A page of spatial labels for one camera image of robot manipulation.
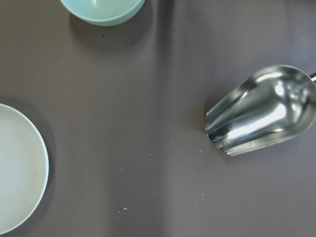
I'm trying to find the metal scoop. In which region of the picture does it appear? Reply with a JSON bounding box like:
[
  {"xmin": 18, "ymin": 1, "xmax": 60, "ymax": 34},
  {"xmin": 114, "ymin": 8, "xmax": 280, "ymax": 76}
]
[{"xmin": 204, "ymin": 65, "xmax": 316, "ymax": 156}]

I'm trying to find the mint green bowl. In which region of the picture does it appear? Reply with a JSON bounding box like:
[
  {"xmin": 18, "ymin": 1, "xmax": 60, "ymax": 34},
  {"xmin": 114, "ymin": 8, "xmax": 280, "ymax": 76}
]
[{"xmin": 61, "ymin": 0, "xmax": 145, "ymax": 27}]

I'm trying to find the cream round plate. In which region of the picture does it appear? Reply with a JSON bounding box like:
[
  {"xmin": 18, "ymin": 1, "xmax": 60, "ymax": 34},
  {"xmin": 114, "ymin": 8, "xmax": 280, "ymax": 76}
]
[{"xmin": 0, "ymin": 104, "xmax": 49, "ymax": 234}]

